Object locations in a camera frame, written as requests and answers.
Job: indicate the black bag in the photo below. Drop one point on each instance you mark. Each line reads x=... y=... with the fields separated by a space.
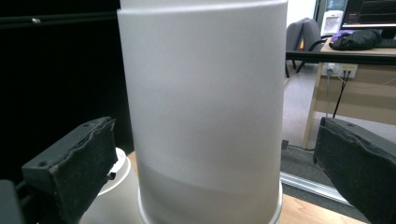
x=358 y=40

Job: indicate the stack of white paper cups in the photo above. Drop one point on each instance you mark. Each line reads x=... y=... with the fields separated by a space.
x=202 y=109
x=120 y=199

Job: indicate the computer monitor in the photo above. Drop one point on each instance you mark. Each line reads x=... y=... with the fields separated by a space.
x=370 y=12

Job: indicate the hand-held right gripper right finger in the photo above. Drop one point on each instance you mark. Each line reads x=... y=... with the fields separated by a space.
x=364 y=168

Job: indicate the aluminium frame rail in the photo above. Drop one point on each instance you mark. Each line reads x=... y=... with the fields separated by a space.
x=314 y=186

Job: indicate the purple cloth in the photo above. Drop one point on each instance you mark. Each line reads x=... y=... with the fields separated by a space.
x=337 y=34

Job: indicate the white power strip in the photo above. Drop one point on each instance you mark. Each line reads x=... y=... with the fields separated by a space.
x=341 y=69

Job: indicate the black crossbar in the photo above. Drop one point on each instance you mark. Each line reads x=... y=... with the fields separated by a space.
x=71 y=19
x=342 y=58

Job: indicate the white appliance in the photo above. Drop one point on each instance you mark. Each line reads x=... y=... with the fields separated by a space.
x=331 y=22

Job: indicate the wooden desk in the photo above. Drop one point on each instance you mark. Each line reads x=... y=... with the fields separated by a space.
x=367 y=93

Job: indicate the black curtain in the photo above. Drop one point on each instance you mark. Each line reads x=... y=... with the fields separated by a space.
x=62 y=77

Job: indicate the grey office chair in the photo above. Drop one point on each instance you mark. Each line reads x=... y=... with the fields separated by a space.
x=303 y=34

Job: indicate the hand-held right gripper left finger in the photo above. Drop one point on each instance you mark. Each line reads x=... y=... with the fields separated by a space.
x=77 y=161

